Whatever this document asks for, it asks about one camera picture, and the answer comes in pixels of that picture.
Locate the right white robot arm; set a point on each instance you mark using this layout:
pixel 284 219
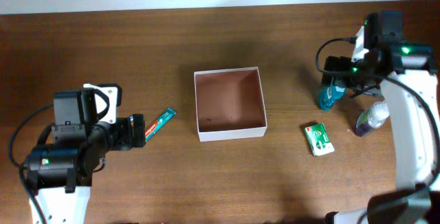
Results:
pixel 405 76

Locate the clear purple liquid bottle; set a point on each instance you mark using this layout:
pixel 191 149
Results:
pixel 371 119

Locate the green white soap box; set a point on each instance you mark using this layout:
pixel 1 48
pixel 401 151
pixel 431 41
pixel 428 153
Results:
pixel 318 139

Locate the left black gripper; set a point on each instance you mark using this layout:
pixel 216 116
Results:
pixel 126 141

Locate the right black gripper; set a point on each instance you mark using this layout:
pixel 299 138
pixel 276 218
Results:
pixel 342 63

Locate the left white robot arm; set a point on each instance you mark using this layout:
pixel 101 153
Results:
pixel 58 176

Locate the teal red toothpaste box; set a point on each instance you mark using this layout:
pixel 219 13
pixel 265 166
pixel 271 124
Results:
pixel 158 123

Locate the white open cardboard box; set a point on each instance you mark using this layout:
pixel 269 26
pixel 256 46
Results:
pixel 229 104

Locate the teal mouthwash bottle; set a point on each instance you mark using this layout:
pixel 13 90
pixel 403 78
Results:
pixel 329 96

